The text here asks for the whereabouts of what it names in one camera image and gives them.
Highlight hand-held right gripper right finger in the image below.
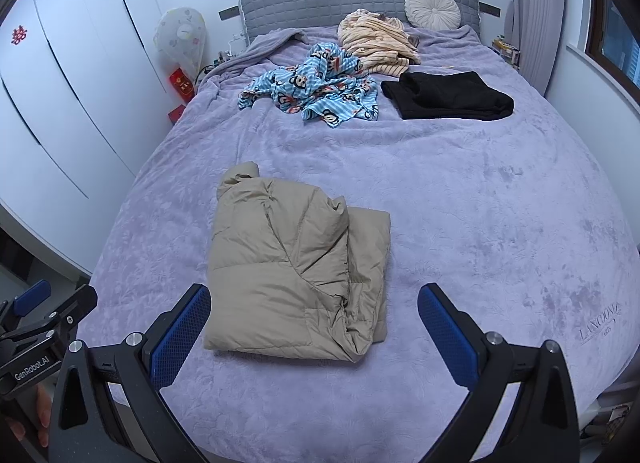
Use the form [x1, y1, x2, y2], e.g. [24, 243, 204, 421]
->
[417, 283, 581, 463]

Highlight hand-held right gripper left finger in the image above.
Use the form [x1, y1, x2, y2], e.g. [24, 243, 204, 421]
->
[47, 283, 212, 463]

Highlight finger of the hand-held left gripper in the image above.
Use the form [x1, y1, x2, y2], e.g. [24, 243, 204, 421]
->
[0, 279, 52, 329]
[25, 284, 98, 340]

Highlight beige puffer jacket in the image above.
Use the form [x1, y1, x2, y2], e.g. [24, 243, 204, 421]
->
[202, 162, 392, 364]

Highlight person's left hand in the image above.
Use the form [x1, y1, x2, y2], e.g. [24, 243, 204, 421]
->
[6, 387, 52, 449]

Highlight purple plush blanket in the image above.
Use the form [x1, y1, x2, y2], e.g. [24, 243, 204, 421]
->
[75, 26, 640, 463]

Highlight white wardrobe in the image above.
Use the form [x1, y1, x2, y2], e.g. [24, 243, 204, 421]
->
[0, 0, 173, 274]

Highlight black folded garment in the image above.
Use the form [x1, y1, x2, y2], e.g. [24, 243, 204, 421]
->
[381, 72, 515, 121]

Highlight blue monkey print garment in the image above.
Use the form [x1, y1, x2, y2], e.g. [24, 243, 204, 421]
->
[237, 42, 381, 130]

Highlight white covered fan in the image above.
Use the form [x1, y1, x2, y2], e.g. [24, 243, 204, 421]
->
[154, 7, 207, 94]

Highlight small boxes on nightstand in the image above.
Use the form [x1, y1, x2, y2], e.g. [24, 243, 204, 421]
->
[492, 36, 523, 66]

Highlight cream striped garment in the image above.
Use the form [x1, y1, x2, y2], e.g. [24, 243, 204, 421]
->
[337, 9, 422, 78]

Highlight round white cushion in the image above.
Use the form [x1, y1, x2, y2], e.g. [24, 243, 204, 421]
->
[404, 0, 462, 30]

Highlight white curtain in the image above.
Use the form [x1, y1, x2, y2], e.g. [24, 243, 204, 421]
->
[502, 0, 568, 89]

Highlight dark framed window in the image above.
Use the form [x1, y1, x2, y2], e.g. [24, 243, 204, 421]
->
[585, 0, 640, 74]

